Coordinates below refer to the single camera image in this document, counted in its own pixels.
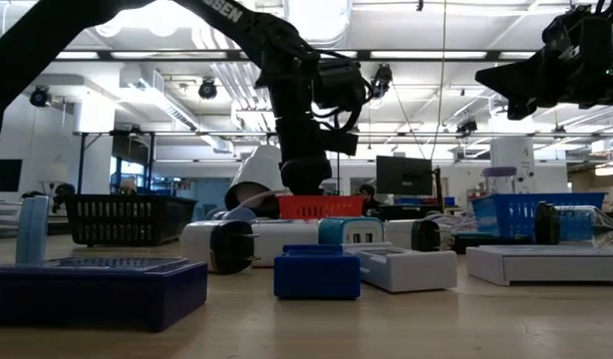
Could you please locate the black ceiling light rail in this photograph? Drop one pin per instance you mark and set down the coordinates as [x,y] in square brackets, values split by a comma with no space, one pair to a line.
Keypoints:
[493,55]

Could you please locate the large white black-faced charger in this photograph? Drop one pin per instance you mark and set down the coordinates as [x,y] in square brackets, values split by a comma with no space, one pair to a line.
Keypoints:
[201,244]

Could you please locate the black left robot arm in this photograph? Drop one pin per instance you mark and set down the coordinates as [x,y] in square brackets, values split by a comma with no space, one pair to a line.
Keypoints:
[47,40]

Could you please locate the small white black-faced charger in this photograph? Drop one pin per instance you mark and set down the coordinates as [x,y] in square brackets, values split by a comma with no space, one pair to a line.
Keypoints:
[400,234]

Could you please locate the teal charger with USB ports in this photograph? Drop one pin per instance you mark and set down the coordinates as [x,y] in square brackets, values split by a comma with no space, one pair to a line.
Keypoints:
[336,229]

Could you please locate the blue digital clock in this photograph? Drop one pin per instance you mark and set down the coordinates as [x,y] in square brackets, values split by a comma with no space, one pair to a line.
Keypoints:
[316,274]

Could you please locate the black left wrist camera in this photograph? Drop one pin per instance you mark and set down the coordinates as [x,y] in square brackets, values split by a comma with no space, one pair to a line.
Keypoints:
[338,85]

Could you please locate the black ceiling spotlight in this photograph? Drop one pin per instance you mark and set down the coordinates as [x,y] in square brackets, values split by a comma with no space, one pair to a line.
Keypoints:
[466,125]
[39,96]
[208,89]
[382,77]

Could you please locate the white digital clock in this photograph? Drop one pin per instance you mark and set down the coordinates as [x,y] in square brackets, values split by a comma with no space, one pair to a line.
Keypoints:
[545,269]
[415,274]

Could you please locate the light blue sand timer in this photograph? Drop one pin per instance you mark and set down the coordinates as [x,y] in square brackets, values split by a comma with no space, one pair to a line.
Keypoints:
[32,229]

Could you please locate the pale purple sand timer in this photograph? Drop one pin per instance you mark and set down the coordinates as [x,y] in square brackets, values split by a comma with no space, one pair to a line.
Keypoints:
[499,172]

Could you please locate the white cylindrical lamp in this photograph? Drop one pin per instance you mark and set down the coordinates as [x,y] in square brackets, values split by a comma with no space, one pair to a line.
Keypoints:
[261,169]

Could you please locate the navy digital clock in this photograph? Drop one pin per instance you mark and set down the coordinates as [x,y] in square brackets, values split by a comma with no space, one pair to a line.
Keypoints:
[87,299]

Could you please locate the teal digital clock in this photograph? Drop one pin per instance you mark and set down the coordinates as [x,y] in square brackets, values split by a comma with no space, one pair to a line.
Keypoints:
[468,233]

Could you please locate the black computer monitor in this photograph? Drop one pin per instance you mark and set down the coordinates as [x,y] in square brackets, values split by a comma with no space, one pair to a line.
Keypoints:
[403,174]

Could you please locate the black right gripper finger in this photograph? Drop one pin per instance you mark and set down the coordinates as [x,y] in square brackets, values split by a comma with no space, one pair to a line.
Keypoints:
[525,75]
[522,109]

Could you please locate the black metal rack frame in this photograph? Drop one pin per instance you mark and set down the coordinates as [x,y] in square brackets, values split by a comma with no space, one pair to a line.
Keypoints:
[82,164]

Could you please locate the blue plastic basket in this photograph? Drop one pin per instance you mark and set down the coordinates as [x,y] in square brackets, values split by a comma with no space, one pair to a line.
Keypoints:
[510,214]

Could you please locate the red plastic basket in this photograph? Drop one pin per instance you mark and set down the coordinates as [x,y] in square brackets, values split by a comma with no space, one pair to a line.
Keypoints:
[321,207]

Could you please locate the black plastic basket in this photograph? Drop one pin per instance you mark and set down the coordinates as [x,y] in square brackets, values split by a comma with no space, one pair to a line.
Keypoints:
[111,198]

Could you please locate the silver ventilation duct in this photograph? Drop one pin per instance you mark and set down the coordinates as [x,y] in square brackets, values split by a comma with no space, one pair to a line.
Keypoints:
[331,20]

